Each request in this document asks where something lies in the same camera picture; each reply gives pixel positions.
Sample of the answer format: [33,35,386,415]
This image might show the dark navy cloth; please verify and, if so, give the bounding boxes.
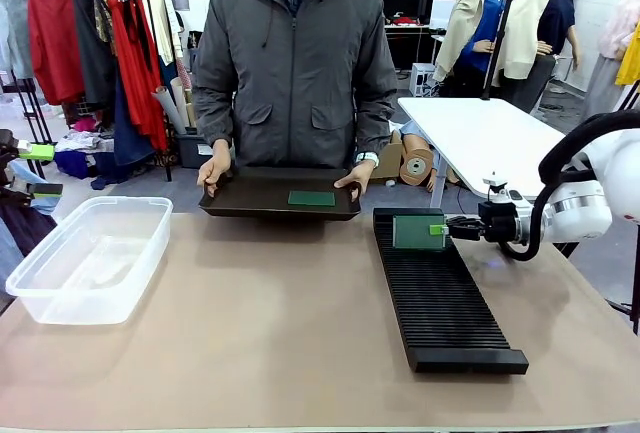
[0,201,58,304]

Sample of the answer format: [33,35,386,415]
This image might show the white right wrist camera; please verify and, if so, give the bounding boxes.
[482,171,524,204]

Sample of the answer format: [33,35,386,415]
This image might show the person's left hand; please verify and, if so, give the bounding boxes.
[333,161,376,192]

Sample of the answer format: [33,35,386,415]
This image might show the navy blue skirt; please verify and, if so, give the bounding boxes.
[113,72,157,170]

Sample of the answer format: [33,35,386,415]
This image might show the person's right hand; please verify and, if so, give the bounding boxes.
[197,147,235,198]

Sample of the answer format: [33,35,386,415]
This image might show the person in grey jacket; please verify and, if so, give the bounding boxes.
[192,0,399,174]

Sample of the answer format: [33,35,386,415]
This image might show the blue cloth pile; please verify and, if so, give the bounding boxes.
[53,150,117,190]

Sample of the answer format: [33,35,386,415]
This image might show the red dress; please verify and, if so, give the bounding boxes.
[107,0,169,152]

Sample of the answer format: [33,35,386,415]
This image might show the clear plastic box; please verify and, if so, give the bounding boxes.
[5,196,174,326]

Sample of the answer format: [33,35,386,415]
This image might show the person's right forearm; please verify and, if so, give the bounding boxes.
[192,95,236,152]

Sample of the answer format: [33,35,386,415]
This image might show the mannequin in cream jacket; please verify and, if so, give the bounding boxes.
[492,0,581,114]

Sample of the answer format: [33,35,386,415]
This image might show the grey-blue sweater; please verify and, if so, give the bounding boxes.
[0,0,39,82]

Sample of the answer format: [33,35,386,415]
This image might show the white crate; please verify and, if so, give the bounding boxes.
[410,62,437,97]

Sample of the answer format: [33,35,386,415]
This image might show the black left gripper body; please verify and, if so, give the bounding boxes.
[0,128,32,204]

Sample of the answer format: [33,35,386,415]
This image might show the white table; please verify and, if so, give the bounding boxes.
[398,96,596,209]

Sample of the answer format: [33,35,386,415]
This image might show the black tripod pole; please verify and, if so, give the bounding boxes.
[482,0,521,102]

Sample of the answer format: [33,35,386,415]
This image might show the white monitor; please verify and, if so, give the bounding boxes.
[429,0,457,32]

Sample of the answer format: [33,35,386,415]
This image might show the black side stand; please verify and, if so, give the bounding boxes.
[0,70,52,144]

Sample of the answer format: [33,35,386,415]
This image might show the mannequin in beige coat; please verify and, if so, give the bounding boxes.
[433,0,524,85]

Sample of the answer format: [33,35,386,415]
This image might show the red jacket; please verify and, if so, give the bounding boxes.
[27,0,86,107]

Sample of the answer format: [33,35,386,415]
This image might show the light blue cloth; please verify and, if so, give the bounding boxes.
[8,160,57,217]

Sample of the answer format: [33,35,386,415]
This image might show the yellow garment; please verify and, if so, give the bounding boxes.
[614,20,640,87]

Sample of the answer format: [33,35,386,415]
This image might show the beige paper roll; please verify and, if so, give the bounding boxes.
[169,76,197,129]

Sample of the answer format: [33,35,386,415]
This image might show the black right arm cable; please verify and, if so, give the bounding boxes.
[498,111,640,261]

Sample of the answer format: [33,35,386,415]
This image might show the green PCB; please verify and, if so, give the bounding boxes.
[392,213,447,252]
[287,190,338,208]

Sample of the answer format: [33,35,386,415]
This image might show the person's left forearm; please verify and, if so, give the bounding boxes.
[352,95,399,157]

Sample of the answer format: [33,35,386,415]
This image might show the dark grey coat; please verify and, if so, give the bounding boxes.
[73,0,119,110]

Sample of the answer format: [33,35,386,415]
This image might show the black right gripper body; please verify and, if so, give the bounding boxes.
[477,200,519,244]

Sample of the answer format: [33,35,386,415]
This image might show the cardboard spool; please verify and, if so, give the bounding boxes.
[398,145,437,188]

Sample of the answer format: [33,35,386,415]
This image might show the black serving tray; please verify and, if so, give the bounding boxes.
[198,166,363,221]

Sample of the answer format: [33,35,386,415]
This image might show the grey paper roll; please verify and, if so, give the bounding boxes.
[152,85,187,137]

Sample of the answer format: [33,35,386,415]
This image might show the black slotted PCB rack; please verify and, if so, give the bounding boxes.
[373,207,530,375]

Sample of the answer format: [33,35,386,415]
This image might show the mannequin in pink top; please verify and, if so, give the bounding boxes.
[574,0,640,147]

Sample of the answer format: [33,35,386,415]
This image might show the grey storage bin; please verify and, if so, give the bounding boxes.
[175,132,215,169]

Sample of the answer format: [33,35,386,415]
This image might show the cream garment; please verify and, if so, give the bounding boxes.
[144,0,184,67]

